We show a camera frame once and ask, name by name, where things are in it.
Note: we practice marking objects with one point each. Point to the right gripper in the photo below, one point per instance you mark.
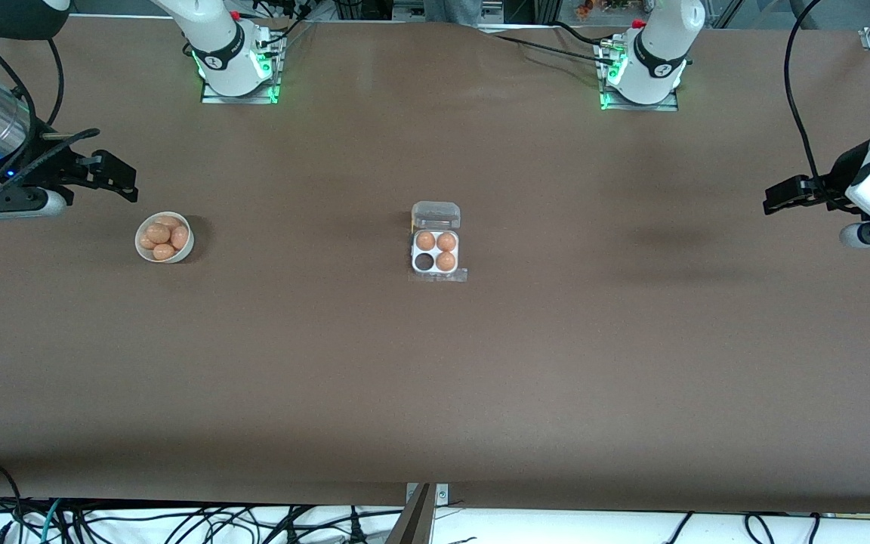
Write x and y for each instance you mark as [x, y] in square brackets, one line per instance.
[41, 160]

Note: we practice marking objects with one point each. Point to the white round bowl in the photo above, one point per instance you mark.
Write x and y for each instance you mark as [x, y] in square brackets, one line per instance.
[142, 255]

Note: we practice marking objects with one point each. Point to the dark metal bar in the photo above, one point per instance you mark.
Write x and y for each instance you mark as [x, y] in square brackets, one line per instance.
[412, 521]

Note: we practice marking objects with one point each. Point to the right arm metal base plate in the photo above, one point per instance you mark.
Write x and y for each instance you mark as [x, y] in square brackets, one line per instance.
[212, 98]

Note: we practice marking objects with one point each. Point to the grey trousers of person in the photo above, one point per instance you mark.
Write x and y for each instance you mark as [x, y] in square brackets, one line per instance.
[450, 11]

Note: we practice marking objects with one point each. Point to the brown egg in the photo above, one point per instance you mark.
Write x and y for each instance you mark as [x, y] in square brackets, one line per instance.
[445, 261]
[179, 237]
[157, 233]
[146, 243]
[446, 242]
[425, 241]
[168, 221]
[163, 251]

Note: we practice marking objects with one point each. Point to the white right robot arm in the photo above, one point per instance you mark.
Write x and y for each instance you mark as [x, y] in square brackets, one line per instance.
[216, 45]

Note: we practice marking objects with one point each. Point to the clear plastic egg carton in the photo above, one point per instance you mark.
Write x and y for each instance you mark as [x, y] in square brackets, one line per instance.
[435, 214]

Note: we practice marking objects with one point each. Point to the brown table cover sheet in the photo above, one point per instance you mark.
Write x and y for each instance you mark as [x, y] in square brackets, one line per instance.
[435, 378]

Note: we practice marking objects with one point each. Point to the colourful shelf clutter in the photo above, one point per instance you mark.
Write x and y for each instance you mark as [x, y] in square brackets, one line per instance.
[601, 7]

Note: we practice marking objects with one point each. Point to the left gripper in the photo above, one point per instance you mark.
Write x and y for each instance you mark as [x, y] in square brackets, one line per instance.
[843, 171]

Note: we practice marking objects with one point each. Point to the grey metal edge bracket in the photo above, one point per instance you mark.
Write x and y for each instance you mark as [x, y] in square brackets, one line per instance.
[442, 495]

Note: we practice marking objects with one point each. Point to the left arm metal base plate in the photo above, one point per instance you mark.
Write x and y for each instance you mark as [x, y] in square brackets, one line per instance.
[609, 106]

